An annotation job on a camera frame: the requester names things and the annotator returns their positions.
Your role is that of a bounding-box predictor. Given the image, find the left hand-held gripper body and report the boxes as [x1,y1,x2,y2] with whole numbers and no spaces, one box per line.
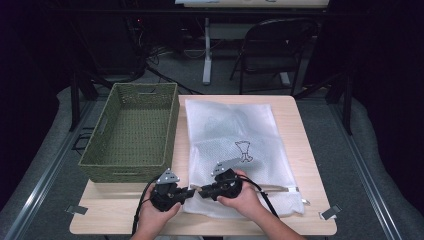
[149,168,183,213]

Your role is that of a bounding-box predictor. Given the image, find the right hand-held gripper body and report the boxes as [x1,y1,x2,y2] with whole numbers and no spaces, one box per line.
[210,157,243,201]

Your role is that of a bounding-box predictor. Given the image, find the green woven basket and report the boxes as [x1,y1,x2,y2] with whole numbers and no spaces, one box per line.
[77,82,181,184]

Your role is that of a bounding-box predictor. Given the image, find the white mesh laundry bag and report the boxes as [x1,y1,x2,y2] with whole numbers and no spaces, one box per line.
[182,98,311,219]

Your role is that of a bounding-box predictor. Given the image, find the person's right hand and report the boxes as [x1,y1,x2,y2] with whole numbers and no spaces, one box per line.
[217,169,268,221]

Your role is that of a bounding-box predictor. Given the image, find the person's left hand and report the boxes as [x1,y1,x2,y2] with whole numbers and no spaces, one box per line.
[134,184,183,234]

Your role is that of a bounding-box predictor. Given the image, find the metal table clip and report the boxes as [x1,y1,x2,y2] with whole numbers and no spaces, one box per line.
[319,204,343,221]
[64,204,89,216]

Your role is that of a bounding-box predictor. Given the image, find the white desk leg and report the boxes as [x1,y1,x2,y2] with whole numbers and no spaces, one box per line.
[202,17,213,86]

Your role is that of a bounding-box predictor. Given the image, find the black folding chair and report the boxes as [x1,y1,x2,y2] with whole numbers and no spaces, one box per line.
[229,18,319,97]

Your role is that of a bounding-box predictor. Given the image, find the black metal stand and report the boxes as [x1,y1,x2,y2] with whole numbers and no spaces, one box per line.
[68,66,113,133]
[293,71,354,136]

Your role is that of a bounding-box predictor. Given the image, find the left hand-held gripper cable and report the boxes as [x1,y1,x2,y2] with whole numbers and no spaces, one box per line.
[132,176,161,235]

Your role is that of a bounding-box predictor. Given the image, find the hand-held gripper cable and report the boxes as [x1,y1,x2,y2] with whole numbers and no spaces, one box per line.
[233,176,280,218]
[132,176,161,235]

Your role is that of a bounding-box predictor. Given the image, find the right hand-held gripper cable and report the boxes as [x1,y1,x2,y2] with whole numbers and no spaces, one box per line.
[233,176,280,218]

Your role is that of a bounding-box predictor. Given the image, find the black floor cables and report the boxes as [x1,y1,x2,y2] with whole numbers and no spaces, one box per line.
[143,43,204,96]

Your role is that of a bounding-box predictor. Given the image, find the metal floor rail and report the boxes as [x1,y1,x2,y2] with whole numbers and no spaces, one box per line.
[0,99,98,240]
[328,99,404,240]

